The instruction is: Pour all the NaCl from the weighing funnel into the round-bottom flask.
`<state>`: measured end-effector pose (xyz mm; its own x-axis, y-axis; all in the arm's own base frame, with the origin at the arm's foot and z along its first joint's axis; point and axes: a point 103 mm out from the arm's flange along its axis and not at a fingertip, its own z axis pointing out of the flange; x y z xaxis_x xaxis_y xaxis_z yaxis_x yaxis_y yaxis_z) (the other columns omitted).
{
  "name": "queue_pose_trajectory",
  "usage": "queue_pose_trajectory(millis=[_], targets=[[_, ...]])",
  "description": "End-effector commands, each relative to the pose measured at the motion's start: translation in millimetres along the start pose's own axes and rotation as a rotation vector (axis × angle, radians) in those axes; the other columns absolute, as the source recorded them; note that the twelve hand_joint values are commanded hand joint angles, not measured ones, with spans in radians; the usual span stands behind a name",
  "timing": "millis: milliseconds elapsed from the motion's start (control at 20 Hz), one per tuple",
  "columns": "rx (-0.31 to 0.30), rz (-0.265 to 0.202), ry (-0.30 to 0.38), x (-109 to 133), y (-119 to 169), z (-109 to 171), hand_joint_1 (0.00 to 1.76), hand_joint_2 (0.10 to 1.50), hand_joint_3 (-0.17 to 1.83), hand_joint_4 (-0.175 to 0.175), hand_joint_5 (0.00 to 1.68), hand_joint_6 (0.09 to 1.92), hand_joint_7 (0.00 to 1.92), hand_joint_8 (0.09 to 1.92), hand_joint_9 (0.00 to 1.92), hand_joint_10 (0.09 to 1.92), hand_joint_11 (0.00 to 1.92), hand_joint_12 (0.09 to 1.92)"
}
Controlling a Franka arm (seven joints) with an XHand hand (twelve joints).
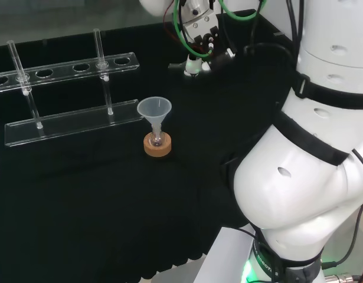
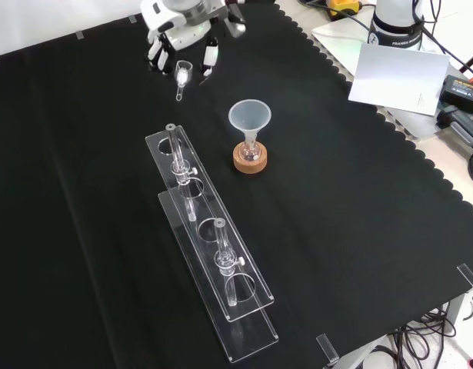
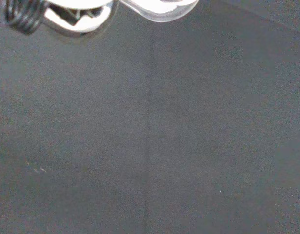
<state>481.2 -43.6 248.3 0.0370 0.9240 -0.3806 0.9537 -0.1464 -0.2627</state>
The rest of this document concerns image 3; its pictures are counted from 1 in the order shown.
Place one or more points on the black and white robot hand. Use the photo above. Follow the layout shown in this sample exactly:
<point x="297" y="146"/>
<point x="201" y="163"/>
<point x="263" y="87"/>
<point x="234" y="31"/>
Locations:
<point x="79" y="22"/>

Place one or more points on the black bench cloth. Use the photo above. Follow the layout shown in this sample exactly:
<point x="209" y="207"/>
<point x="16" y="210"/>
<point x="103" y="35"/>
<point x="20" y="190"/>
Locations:
<point x="149" y="126"/>

